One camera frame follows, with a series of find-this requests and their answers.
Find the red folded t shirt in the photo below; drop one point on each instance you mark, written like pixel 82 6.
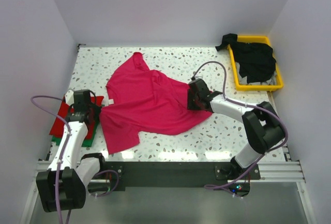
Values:
pixel 58 126

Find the grey t shirt in bin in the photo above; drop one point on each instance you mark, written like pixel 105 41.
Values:
pixel 243 80

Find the pink t shirt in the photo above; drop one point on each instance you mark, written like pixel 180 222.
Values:
pixel 144 100

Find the black t shirt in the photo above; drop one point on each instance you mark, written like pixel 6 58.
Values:
pixel 256 59

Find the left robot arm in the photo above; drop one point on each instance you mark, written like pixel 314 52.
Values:
pixel 63 185

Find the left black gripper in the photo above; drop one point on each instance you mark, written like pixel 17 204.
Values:
pixel 97 109

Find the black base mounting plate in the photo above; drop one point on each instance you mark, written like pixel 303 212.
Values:
pixel 117 176

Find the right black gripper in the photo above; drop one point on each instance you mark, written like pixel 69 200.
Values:
pixel 190 106

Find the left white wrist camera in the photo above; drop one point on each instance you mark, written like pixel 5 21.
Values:
pixel 68 97

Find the green folded t shirt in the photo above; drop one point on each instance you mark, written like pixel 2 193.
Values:
pixel 88 141

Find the aluminium frame rail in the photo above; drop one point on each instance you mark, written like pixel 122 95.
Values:
pixel 181 174

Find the yellow plastic bin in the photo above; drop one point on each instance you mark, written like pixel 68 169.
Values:
pixel 277 78

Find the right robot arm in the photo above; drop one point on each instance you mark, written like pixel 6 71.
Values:
pixel 262 126

